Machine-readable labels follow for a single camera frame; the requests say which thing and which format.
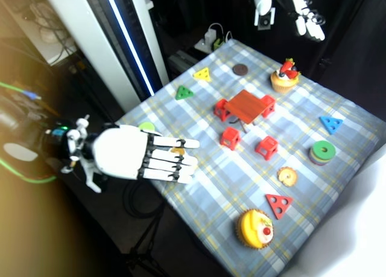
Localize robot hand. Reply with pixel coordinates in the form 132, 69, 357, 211
91, 124, 201, 185
288, 0, 327, 42

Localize small brown toy table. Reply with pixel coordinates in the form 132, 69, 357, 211
224, 89, 268, 134

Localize green round disc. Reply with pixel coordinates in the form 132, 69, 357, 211
138, 121, 156, 133

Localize strawberry toy cupcake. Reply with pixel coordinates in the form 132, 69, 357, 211
270, 57, 302, 94

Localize green triangle block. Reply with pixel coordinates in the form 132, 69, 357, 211
175, 85, 195, 101

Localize blue triangle block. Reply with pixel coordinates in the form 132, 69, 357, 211
318, 115, 344, 135

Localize white power adapter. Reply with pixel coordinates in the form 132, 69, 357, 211
194, 22, 224, 53

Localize black tripod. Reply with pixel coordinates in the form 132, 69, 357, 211
120, 210, 169, 277

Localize white column with blue stripe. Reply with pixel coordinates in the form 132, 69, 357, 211
40, 0, 170, 112

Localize grey metal box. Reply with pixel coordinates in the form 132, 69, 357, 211
167, 49, 200, 75

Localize yellow triangle block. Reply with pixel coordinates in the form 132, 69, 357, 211
192, 67, 213, 83

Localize blue plaid cloth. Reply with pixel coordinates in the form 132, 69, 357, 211
116, 38, 380, 277

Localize stacked coloured rings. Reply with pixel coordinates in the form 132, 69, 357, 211
308, 140, 337, 167

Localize white shelf board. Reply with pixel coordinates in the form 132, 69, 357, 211
5, 0, 78, 66

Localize yellow fruit toy cupcake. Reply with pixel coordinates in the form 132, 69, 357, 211
235, 209, 275, 250

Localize round toy tart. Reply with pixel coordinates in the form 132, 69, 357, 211
276, 166, 299, 187

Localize red triangle block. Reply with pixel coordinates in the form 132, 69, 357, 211
265, 194, 294, 220

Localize white rounded cover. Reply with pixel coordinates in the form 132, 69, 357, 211
280, 151, 386, 277

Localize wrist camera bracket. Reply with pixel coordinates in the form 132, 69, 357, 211
85, 164, 103, 194

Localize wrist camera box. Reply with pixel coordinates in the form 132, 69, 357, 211
255, 7, 277, 31

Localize green cable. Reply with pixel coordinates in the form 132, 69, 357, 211
0, 81, 58, 185

